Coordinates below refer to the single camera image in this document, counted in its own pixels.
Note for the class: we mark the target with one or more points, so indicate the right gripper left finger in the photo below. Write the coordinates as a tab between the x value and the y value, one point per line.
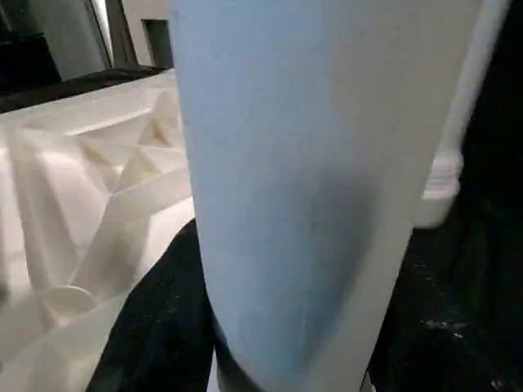
163	326

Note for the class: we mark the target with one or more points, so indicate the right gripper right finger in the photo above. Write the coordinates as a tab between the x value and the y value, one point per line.
441	326

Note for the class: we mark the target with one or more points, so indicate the white plastic table leg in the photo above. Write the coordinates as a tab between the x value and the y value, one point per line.
306	163
470	81

